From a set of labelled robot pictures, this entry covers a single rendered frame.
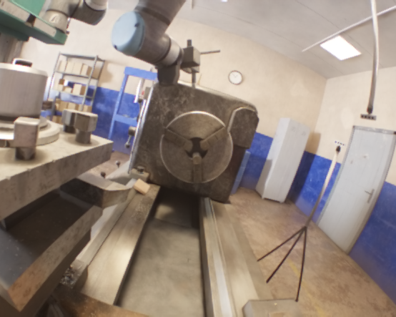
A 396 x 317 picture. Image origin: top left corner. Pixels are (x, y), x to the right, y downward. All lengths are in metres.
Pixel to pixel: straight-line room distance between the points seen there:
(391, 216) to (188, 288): 3.07
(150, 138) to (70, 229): 0.71
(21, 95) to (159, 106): 0.72
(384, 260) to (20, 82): 3.42
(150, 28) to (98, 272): 0.52
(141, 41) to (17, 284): 0.39
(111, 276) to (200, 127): 0.50
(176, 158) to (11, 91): 0.56
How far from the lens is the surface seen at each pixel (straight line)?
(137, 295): 0.55
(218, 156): 0.65
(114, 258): 0.48
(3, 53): 1.20
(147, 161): 0.88
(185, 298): 0.58
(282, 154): 4.14
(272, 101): 4.55
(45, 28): 1.06
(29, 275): 0.16
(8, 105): 0.18
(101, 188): 0.21
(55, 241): 0.18
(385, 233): 3.33
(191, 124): 0.63
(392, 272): 3.27
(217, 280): 0.50
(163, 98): 0.85
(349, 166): 3.94
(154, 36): 0.42
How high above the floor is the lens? 1.18
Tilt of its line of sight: 11 degrees down
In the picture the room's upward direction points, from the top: 17 degrees clockwise
